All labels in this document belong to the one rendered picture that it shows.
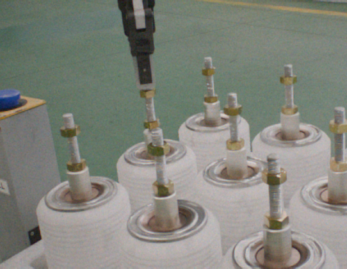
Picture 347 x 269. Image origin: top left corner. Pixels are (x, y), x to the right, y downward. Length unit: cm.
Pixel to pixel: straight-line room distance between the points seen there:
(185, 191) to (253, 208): 11
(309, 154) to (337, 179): 13
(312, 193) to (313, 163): 12
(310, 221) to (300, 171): 15
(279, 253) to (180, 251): 9
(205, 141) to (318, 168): 15
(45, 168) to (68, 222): 19
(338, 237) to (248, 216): 10
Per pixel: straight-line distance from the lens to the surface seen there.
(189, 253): 51
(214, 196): 60
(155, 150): 51
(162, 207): 53
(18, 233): 78
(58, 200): 62
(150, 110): 67
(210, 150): 74
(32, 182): 76
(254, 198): 59
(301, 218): 55
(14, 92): 75
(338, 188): 56
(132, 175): 67
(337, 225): 54
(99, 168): 132
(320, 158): 70
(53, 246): 62
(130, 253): 52
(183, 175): 67
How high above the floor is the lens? 52
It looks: 21 degrees down
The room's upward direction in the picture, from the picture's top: 5 degrees counter-clockwise
